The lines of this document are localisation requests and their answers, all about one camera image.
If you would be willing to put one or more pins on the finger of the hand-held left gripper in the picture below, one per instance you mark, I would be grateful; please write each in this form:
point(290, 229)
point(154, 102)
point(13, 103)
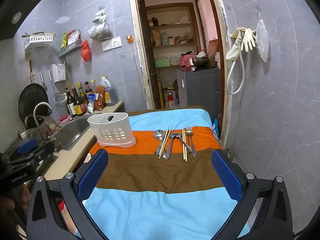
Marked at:
point(42, 152)
point(27, 145)

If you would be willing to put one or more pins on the white wall switch socket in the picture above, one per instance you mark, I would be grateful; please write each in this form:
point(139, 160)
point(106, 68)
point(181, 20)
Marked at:
point(111, 43)

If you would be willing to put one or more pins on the metal faucet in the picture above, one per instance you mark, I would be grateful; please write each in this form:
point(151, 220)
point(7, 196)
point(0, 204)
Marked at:
point(41, 105)

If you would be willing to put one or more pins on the orange wall plug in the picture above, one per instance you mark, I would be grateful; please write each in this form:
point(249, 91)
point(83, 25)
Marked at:
point(130, 39)

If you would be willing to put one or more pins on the metal wall shelf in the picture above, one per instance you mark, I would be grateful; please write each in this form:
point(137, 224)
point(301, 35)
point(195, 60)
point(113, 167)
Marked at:
point(70, 50)

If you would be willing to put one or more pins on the steel fork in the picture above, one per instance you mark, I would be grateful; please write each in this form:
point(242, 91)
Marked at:
point(192, 147)

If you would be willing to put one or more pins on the black range hood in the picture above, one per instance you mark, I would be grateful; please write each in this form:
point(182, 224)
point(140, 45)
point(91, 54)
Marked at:
point(15, 5)

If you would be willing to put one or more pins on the blue white packet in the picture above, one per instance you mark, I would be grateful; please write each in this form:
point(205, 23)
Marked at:
point(90, 105)

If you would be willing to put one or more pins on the person's left hand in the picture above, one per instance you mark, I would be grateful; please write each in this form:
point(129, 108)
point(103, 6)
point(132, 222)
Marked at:
point(23, 198)

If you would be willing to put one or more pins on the dark pump bottle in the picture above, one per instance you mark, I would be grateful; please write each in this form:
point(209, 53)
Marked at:
point(70, 107)

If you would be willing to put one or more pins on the red plastic bag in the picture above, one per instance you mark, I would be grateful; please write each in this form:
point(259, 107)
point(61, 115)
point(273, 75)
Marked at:
point(86, 51)

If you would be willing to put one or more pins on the striped blue orange brown cloth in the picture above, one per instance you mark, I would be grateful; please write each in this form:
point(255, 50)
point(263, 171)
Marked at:
point(150, 180)

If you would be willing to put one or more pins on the hanging metal ladle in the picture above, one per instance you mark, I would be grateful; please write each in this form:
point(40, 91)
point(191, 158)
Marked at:
point(43, 81)

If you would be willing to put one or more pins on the round steel spoon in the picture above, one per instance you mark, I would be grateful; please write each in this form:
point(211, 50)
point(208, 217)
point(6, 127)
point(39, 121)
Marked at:
point(158, 134)

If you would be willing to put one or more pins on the steel sink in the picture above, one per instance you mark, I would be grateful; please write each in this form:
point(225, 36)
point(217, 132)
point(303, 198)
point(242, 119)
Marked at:
point(75, 130)

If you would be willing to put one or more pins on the red white bottle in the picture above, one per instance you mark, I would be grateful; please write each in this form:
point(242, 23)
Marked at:
point(171, 101)

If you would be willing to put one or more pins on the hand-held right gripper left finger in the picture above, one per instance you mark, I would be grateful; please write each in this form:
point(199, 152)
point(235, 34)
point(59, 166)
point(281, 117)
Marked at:
point(92, 176)

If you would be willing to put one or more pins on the metal bowl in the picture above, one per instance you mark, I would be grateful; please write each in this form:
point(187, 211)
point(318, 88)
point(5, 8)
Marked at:
point(200, 61)

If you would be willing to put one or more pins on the pink sponge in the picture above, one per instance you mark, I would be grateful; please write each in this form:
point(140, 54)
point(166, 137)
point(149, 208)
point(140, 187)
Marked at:
point(65, 118)

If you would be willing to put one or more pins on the hanging clear plastic bags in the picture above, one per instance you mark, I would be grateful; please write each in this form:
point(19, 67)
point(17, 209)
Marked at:
point(98, 28)

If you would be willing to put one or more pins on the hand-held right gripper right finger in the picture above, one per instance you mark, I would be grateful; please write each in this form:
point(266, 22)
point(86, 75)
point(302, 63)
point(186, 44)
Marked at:
point(226, 177)

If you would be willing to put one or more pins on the yellow pole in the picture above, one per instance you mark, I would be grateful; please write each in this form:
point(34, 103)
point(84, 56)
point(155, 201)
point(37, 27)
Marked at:
point(160, 95)

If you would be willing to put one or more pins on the dark sauce bottle yellow label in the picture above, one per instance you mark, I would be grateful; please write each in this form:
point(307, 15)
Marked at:
point(77, 106)

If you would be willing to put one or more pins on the white wall basket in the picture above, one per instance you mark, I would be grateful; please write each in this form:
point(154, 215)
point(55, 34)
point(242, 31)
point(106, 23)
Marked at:
point(38, 40)

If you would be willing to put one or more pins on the brown paper bag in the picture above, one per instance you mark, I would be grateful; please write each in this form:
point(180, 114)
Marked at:
point(212, 52)

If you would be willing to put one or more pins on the black wok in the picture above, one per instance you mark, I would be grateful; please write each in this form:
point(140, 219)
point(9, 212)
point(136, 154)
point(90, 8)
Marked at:
point(31, 97)

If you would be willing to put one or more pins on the oval steel spoon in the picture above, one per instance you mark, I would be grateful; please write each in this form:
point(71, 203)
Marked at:
point(170, 147)

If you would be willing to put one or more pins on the metal dish rack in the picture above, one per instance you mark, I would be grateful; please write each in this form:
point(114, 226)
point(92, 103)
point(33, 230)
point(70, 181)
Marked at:
point(32, 132)

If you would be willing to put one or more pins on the paper wall note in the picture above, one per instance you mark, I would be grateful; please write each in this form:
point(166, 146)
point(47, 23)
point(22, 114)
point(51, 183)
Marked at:
point(58, 73)

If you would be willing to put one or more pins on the red white packet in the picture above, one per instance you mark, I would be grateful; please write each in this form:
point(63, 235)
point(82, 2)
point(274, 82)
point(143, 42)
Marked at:
point(73, 37)

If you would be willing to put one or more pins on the cream rubber glove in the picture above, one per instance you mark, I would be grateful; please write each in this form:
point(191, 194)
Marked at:
point(233, 50)
point(248, 38)

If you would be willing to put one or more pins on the grey cabinet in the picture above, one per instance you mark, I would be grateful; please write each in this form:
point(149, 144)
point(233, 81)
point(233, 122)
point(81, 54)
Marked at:
point(197, 87)

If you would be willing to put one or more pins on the orange packet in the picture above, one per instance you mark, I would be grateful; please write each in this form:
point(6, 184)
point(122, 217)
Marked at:
point(100, 98)

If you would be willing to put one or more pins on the green box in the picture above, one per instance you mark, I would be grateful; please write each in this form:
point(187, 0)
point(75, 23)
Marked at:
point(162, 63)

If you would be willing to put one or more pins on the wooden shelf unit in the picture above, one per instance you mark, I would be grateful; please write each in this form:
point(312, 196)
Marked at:
point(172, 26)

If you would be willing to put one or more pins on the red cloth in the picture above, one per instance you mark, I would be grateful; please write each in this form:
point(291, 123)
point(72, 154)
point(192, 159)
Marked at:
point(186, 60)

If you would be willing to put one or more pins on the blue plastic packet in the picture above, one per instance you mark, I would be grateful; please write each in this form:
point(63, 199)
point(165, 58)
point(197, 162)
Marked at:
point(215, 128)

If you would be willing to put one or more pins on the white plastic utensil holder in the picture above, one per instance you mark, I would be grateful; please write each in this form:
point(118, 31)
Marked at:
point(112, 130)

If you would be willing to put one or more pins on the hanging metal strainer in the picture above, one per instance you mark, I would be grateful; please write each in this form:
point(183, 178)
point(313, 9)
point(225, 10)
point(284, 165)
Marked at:
point(57, 98)

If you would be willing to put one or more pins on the green yellow packet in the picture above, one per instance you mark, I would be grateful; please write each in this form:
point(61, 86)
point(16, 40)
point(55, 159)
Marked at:
point(64, 41)

